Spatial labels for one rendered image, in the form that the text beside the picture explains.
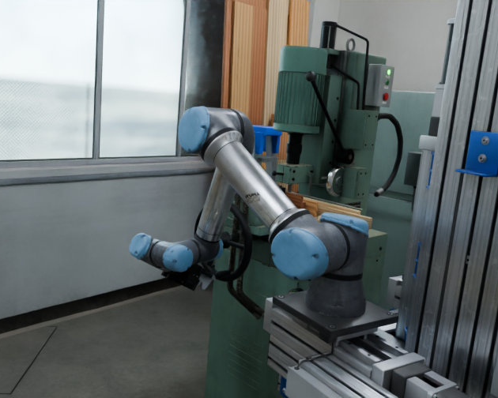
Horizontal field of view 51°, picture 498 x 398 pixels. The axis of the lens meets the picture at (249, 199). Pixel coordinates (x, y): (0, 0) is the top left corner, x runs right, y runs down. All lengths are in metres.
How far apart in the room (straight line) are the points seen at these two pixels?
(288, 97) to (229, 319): 0.90
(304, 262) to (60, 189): 2.02
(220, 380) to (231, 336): 0.21
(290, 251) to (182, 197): 2.40
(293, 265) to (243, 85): 2.52
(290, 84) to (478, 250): 1.00
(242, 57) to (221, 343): 1.99
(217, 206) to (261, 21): 2.41
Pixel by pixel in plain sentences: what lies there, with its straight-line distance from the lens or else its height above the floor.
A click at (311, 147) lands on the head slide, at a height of 1.14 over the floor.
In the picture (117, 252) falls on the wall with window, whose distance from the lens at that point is 3.26.
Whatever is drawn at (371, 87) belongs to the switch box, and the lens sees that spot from 2.17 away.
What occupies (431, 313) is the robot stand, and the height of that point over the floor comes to 0.85.
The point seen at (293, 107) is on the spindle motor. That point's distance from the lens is 1.95.
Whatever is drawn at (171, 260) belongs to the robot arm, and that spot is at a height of 0.85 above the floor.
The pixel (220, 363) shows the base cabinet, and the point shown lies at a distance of 2.27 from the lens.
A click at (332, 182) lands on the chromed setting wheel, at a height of 1.02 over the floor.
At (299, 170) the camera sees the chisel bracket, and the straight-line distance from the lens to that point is 2.03.
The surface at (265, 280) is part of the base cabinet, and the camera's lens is 1.97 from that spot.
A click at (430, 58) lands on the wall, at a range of 4.28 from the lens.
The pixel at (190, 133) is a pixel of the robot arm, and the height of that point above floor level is 1.21.
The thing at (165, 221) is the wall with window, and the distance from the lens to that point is 3.43.
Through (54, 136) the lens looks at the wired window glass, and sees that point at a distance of 2.99.
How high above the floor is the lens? 1.30
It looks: 11 degrees down
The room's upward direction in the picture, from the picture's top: 5 degrees clockwise
